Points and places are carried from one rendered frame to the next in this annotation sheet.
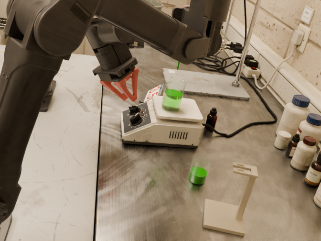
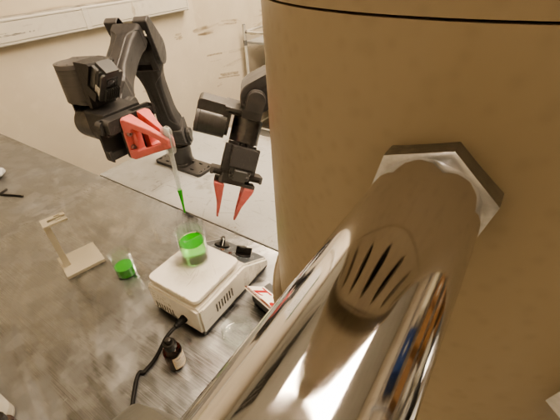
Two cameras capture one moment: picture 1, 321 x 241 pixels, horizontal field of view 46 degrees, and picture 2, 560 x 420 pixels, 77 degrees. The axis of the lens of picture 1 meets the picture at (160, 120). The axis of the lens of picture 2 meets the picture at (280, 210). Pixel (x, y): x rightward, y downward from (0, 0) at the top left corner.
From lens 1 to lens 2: 136 cm
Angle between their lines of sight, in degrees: 105
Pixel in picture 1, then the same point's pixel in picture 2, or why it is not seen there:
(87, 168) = (210, 214)
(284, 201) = (22, 325)
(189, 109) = (177, 277)
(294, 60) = not seen: outside the picture
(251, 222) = (54, 276)
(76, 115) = not seen: hidden behind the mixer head
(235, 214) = (70, 263)
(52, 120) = not seen: hidden behind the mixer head
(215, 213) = (88, 254)
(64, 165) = (224, 205)
